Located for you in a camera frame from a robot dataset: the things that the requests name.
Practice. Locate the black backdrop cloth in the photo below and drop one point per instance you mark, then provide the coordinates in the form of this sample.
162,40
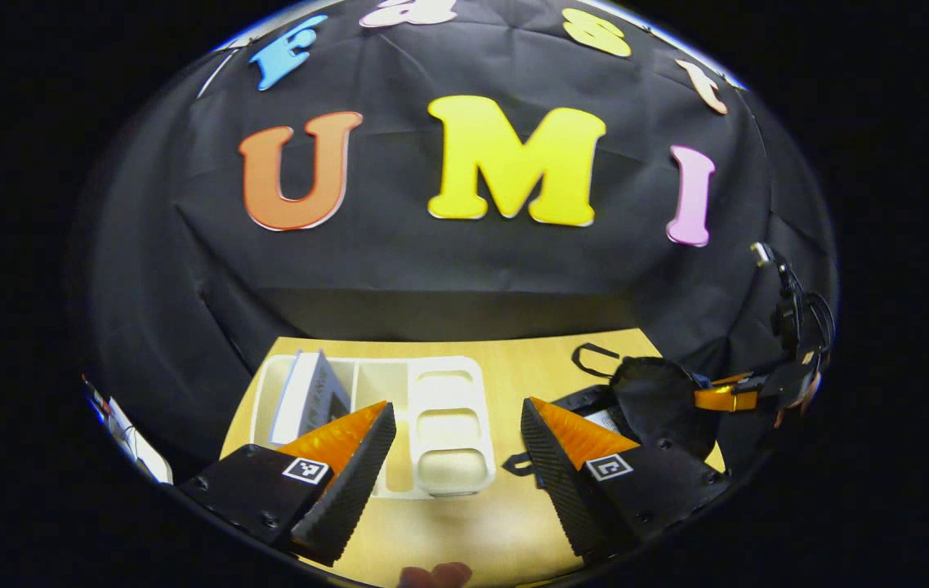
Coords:
431,269

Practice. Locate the white printed banner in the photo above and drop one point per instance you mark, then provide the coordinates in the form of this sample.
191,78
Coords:
141,453

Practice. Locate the blue schoolbag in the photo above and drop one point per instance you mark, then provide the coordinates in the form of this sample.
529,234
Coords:
660,400

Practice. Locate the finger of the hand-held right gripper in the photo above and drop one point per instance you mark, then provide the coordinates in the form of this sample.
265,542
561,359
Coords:
725,398

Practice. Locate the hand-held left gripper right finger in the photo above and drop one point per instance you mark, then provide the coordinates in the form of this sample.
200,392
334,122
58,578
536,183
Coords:
558,490

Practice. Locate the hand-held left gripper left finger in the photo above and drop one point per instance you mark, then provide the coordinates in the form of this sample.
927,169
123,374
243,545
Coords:
354,490

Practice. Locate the white plastic bookshelf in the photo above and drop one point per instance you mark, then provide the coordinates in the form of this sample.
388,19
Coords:
448,425

